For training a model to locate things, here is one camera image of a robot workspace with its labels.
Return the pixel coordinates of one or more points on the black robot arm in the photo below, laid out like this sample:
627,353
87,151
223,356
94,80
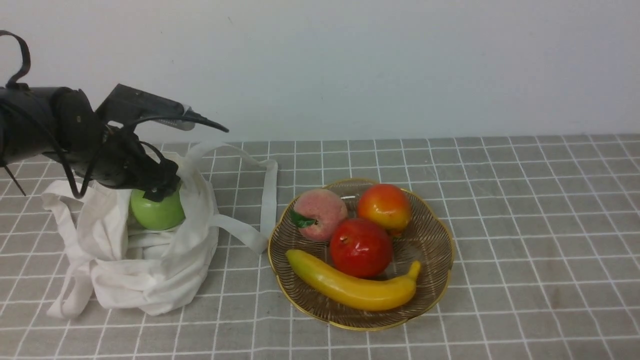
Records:
60,124

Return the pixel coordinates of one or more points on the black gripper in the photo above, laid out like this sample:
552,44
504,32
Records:
123,162

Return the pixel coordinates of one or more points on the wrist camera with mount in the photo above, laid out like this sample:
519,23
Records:
125,104

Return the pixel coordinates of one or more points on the yellow banana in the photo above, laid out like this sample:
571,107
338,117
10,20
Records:
356,293

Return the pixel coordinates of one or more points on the pink peach with leaf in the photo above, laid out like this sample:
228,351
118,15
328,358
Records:
317,214

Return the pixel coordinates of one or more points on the green apple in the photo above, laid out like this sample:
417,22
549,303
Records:
157,216

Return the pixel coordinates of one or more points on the red pomegranate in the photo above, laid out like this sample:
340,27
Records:
360,248

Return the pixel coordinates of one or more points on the white cloth bag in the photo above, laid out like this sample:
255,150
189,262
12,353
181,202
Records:
129,267

